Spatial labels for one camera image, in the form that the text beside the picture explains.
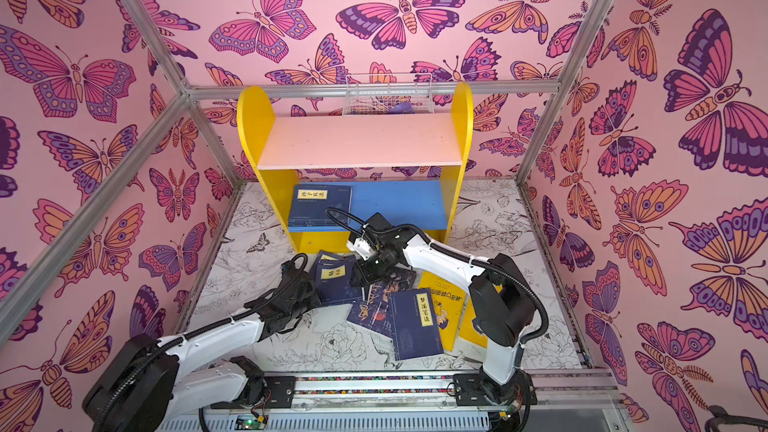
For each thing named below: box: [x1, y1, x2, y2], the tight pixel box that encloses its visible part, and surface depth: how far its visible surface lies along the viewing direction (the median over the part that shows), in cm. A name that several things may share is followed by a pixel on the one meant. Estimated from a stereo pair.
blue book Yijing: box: [315, 250, 363, 304], surface depth 90 cm
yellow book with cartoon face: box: [459, 293, 488, 349], surface depth 83 cm
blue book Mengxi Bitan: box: [390, 288, 444, 361], surface depth 83 cm
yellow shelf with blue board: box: [237, 83, 474, 253], surface depth 91 cm
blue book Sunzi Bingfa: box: [288, 185, 353, 228], surface depth 94 cm
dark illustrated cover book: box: [347, 267, 418, 338], surface depth 87 cm
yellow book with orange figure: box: [418, 271, 466, 352], surface depth 88 cm
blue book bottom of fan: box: [309, 250, 357, 277], surface depth 93 cm
